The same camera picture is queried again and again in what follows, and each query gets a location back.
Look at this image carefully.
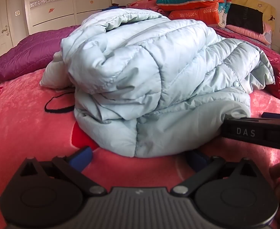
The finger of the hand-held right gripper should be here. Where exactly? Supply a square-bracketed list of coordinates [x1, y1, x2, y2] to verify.
[261, 112, 280, 119]

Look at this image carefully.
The purple down jacket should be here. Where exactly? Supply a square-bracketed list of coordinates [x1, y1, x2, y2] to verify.
[0, 25, 83, 81]

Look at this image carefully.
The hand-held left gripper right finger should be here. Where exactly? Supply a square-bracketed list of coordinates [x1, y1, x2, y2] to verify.
[170, 149, 265, 197]

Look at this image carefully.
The black folded cloth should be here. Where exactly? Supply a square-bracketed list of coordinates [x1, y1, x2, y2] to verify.
[226, 3, 265, 34]

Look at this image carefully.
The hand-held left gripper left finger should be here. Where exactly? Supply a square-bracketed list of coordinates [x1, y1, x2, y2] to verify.
[15, 145, 108, 197]

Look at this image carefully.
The white wardrobe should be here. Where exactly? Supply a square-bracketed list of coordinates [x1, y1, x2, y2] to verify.
[23, 0, 114, 35]

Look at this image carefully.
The yellow star print headboard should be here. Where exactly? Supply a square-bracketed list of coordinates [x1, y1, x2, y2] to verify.
[137, 0, 277, 30]

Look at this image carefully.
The pink fleece blanket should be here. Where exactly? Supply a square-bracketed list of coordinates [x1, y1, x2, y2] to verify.
[0, 26, 280, 229]

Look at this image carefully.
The person's right hand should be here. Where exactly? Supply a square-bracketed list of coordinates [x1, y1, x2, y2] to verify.
[269, 163, 280, 211]

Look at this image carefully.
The heart print pink pillow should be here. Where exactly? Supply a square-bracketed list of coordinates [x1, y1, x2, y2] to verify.
[127, 0, 165, 13]

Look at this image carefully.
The light blue down jacket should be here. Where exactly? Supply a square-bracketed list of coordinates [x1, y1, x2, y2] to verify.
[40, 8, 275, 158]

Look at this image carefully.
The maroon quilted jacket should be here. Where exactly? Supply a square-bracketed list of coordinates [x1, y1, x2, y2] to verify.
[210, 26, 280, 70]

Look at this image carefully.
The teal and orange folded quilt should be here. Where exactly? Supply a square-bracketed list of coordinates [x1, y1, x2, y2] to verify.
[157, 0, 232, 27]

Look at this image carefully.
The folded pink bedding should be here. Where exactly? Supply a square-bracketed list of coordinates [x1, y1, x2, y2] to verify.
[225, 24, 272, 45]

